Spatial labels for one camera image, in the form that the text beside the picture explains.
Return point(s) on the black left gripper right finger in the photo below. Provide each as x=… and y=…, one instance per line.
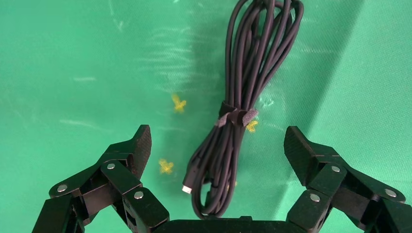
x=322, y=167

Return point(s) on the green table mat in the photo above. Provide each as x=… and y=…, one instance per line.
x=80, y=64

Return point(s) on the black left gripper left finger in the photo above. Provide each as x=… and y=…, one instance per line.
x=112, y=180

